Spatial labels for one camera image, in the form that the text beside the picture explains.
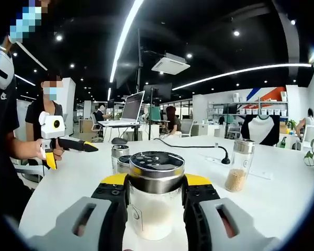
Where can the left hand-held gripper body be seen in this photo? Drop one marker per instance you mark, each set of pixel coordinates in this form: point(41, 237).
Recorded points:
point(52, 126)

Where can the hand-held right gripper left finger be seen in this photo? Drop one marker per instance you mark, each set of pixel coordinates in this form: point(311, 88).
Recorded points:
point(68, 222)

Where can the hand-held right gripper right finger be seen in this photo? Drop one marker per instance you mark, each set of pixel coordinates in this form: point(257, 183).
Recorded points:
point(240, 222)

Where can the short glass seasoning bottle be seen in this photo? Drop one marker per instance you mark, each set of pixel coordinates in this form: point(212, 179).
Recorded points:
point(123, 164)
point(117, 157)

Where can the tall seasoning bottle brown granules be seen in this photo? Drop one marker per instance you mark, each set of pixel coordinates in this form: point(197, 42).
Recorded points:
point(238, 177)

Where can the tall seasoning bottle white powder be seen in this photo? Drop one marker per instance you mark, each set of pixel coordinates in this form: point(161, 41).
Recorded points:
point(154, 209)

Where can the person's left hand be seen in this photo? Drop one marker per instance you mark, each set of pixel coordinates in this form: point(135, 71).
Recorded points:
point(58, 154)

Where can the black computer mouse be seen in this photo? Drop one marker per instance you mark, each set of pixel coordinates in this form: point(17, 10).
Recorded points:
point(119, 141)

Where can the grey office chair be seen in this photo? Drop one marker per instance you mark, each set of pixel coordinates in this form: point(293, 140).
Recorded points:
point(31, 172)

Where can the person in black shirt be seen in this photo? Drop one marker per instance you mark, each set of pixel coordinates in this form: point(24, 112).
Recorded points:
point(2, 130)

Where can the black laptop stand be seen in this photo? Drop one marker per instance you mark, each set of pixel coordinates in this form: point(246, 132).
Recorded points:
point(136, 133)

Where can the white power strip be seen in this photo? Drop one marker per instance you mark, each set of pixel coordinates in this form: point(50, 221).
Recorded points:
point(261, 173)

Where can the silver open laptop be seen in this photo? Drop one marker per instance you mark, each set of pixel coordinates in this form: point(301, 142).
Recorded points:
point(132, 109)

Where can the black pole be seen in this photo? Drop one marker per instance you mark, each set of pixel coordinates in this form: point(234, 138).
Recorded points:
point(152, 123)

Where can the white chest device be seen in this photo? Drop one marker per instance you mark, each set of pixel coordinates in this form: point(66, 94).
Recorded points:
point(1, 70)

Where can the green board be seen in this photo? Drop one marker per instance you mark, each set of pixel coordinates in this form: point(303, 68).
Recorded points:
point(155, 113)

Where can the black monitor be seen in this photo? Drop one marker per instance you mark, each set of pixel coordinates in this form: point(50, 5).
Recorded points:
point(157, 92)

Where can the chair with black white shirt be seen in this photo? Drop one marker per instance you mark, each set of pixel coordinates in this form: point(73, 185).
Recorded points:
point(260, 130)

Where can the green potted plant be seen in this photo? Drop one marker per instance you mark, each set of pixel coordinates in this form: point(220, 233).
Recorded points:
point(312, 154)

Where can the white office chair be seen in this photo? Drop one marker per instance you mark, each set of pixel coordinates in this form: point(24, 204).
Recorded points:
point(310, 138)
point(187, 128)

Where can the ceiling light strip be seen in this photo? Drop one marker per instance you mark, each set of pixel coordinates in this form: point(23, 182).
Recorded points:
point(240, 71)
point(125, 39)

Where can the shelf with white boxes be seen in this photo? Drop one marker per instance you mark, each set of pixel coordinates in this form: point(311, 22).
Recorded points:
point(251, 107)

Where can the white ceiling air conditioner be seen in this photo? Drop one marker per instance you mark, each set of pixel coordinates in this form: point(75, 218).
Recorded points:
point(170, 64)

